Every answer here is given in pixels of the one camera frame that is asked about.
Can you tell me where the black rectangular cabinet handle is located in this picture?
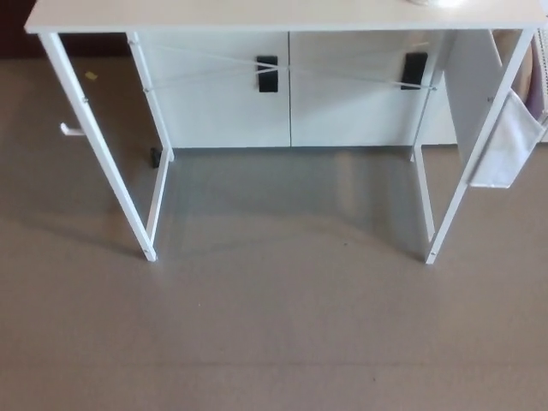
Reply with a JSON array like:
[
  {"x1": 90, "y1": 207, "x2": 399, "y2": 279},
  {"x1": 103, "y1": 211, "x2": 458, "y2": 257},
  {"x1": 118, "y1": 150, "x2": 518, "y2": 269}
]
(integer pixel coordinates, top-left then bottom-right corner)
[
  {"x1": 256, "y1": 55, "x2": 280, "y2": 93},
  {"x1": 400, "y1": 51, "x2": 430, "y2": 91}
]

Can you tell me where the white fabric side pouch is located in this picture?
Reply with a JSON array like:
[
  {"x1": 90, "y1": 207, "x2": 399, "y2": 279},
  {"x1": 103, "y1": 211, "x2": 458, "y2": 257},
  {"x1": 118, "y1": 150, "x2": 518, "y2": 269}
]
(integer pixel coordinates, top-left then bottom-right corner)
[{"x1": 466, "y1": 87, "x2": 545, "y2": 190}]

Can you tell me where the white wire rack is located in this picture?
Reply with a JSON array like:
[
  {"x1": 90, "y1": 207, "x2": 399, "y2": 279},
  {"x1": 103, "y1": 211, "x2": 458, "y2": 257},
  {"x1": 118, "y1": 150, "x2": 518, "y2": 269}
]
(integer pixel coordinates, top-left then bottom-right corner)
[{"x1": 532, "y1": 27, "x2": 548, "y2": 126}]

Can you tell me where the white cabinet with doors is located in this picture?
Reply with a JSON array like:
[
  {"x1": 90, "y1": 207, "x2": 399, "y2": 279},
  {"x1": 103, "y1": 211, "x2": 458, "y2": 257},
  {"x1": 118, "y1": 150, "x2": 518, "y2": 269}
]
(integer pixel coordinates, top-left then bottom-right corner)
[{"x1": 135, "y1": 29, "x2": 460, "y2": 149}]

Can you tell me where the dark brown wooden furniture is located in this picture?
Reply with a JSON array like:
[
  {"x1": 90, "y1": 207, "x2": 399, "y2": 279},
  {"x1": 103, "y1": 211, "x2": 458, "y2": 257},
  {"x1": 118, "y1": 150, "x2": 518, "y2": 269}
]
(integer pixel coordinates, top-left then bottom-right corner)
[{"x1": 0, "y1": 0, "x2": 49, "y2": 62}]

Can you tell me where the white metal-frame table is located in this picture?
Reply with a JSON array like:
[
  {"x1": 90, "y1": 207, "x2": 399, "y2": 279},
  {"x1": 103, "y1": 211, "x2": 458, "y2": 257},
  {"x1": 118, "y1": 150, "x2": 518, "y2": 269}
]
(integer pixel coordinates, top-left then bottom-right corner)
[{"x1": 24, "y1": 0, "x2": 548, "y2": 265}]

